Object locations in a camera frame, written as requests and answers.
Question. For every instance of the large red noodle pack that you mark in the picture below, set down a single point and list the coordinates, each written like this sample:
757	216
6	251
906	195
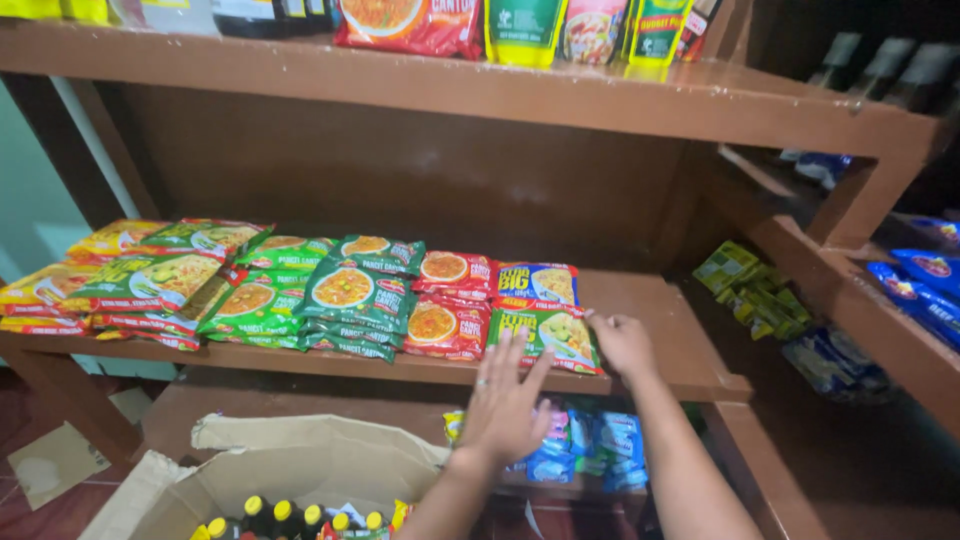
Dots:
420	26

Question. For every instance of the open cardboard carton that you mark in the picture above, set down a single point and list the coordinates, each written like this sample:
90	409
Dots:
322	465

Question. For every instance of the stack of blue red-label packets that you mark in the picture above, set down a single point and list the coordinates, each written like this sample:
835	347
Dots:
919	289

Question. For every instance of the heap of blue foil sachets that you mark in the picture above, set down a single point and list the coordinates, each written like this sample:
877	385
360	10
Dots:
832	364

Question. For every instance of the group of yellow-capped dark bottles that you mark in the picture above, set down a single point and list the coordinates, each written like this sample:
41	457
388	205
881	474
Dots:
289	521

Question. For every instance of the small cardboard scrap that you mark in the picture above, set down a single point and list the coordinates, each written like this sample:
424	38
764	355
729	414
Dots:
133	405

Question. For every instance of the heap of blue snack sachets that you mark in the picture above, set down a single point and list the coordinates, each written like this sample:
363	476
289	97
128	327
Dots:
607	450

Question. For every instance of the dark bottle with grey cap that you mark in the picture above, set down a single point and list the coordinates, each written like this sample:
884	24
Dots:
924	75
836	60
883	67

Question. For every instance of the yellow packets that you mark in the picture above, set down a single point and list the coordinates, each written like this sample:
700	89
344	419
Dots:
45	7

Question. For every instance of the flat cardboard piece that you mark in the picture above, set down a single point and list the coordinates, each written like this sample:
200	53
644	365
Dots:
52	465

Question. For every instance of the blue yellow noodle packet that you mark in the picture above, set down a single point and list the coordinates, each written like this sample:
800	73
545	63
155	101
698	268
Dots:
536	283

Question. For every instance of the yellow green stand-up pouch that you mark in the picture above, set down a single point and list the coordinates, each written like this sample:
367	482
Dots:
525	34

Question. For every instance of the green yellow sauce pouch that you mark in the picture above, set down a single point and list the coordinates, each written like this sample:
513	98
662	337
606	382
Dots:
656	34

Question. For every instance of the green red-banded noodle packet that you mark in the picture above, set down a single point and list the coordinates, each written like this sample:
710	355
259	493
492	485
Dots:
559	334

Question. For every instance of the white pipe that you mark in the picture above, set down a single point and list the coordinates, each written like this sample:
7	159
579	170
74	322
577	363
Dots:
94	142

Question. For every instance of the brown wooden shelf unit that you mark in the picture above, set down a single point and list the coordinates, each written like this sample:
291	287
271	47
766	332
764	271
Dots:
375	75

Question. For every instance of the person's left hand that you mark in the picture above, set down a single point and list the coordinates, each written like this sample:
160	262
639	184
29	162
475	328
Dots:
501	420

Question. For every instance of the red slim pouch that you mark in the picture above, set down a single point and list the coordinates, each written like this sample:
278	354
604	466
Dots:
696	34

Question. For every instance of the white plastic packet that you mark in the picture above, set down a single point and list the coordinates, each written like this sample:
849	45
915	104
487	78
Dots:
165	15

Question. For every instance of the small blue packet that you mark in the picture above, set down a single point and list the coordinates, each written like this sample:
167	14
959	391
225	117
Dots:
823	166

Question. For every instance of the heap of green sachets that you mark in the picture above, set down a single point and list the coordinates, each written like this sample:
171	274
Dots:
757	296

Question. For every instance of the person's right hand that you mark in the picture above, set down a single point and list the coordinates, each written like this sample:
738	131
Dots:
628	349

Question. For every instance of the brown wooden side shelf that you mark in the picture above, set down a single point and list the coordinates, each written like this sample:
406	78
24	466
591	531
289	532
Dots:
885	330

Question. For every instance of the pink food pouch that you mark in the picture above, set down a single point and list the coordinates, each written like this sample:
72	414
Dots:
592	34

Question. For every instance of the rows of stacked noodle packets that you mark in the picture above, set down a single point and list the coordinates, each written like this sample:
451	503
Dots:
345	296

